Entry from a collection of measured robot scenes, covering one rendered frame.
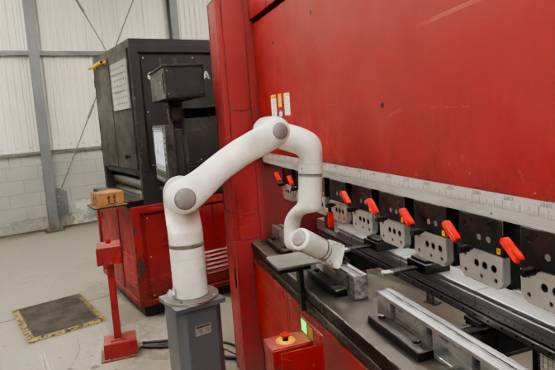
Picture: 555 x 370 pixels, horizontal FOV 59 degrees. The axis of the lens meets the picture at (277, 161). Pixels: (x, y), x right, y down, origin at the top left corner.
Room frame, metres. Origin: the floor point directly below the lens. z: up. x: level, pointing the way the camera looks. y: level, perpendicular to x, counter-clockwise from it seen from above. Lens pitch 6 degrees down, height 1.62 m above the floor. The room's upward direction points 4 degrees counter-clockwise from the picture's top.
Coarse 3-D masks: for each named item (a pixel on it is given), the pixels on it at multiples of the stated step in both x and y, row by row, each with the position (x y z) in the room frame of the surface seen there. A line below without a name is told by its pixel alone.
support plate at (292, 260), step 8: (272, 256) 2.10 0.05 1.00; (280, 256) 2.09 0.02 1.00; (288, 256) 2.08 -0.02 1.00; (296, 256) 2.07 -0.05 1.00; (304, 256) 2.06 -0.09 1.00; (272, 264) 2.01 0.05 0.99; (280, 264) 1.97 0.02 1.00; (288, 264) 1.96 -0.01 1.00; (296, 264) 1.96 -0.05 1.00; (304, 264) 1.96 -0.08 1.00; (312, 264) 1.97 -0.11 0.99
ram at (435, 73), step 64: (320, 0) 1.96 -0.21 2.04; (384, 0) 1.52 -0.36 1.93; (448, 0) 1.23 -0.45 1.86; (512, 0) 1.04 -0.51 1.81; (256, 64) 2.87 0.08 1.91; (320, 64) 2.00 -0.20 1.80; (384, 64) 1.54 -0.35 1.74; (448, 64) 1.24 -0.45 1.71; (512, 64) 1.05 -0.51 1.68; (320, 128) 2.04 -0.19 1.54; (384, 128) 1.55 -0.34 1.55; (448, 128) 1.25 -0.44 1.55; (512, 128) 1.05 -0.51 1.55; (512, 192) 1.06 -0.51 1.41
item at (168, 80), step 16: (176, 64) 2.90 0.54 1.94; (192, 64) 2.94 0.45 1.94; (160, 80) 2.96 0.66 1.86; (176, 80) 2.90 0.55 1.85; (192, 80) 2.94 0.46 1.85; (160, 96) 3.03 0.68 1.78; (176, 96) 2.90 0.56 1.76; (192, 96) 2.94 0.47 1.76; (176, 112) 3.28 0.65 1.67; (176, 128) 3.29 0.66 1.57
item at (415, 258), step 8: (416, 256) 1.84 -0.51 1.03; (408, 264) 1.87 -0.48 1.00; (416, 264) 1.81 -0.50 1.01; (424, 264) 1.77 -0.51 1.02; (432, 264) 1.77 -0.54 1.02; (384, 272) 1.77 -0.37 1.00; (392, 272) 1.77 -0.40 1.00; (400, 272) 1.78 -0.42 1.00; (424, 272) 1.77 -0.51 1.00; (432, 272) 1.77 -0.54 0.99; (440, 272) 1.78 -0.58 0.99
